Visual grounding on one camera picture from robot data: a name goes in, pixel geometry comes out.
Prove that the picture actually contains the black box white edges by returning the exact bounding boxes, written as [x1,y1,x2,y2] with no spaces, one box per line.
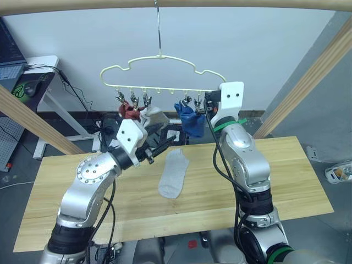
[161,123,189,146]

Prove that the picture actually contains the open laptop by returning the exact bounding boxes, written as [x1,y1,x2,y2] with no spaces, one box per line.
[0,16,28,81]

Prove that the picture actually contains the black cable bundle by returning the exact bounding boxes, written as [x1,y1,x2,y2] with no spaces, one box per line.
[93,112,124,152]

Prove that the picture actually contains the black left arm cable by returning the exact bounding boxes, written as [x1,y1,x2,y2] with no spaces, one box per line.
[86,178,118,264]

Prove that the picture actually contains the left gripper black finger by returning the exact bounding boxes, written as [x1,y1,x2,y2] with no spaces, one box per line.
[145,123,168,148]
[152,135,178,155]

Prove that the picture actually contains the black desk cable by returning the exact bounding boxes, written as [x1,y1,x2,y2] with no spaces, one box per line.
[24,63,94,113]

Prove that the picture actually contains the white packet orange print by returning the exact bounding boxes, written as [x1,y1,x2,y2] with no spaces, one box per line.
[325,161,352,184]

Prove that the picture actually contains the cream clip hanger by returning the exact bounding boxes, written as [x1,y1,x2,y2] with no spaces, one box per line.
[100,0,229,96]

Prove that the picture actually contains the green tape band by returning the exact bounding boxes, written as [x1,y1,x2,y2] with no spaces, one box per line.
[213,117,248,133]

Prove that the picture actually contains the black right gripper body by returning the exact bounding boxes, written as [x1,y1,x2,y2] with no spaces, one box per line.
[204,89,222,117]

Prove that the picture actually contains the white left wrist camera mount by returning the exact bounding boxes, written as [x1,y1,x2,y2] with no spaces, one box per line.
[115,118,149,167]

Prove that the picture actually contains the white desk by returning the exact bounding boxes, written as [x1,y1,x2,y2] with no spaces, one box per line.
[23,54,96,161]

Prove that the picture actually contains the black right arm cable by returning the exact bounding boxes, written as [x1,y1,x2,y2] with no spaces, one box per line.
[203,108,265,264]

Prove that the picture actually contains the white perforated pegboard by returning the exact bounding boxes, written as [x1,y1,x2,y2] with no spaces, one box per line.
[0,117,24,173]

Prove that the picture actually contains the blue sock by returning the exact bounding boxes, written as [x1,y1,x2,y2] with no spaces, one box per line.
[173,100,195,124]
[181,108,206,139]

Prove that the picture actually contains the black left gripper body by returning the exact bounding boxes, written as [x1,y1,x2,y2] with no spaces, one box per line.
[136,145,155,166]

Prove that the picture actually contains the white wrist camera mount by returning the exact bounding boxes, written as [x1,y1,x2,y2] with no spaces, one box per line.
[115,118,149,167]
[210,81,245,130]

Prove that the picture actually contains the red sock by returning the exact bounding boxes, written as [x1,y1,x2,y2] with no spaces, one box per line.
[118,102,132,118]
[126,107,141,121]

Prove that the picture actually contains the black computer mouse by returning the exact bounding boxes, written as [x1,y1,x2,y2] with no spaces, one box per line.
[24,79,45,98]

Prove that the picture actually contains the black mouse pad green logo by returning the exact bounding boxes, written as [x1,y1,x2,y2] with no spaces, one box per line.
[10,71,56,112]

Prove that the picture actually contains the white socket box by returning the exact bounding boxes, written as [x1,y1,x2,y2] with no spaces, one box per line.
[306,145,320,160]

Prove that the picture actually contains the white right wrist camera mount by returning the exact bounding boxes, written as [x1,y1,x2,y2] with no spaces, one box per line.
[210,81,245,130]

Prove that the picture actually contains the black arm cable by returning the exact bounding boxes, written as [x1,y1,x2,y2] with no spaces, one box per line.
[86,178,118,264]
[203,108,265,264]

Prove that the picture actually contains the white sock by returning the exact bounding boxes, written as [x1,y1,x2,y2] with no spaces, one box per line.
[158,148,190,199]
[139,106,171,130]

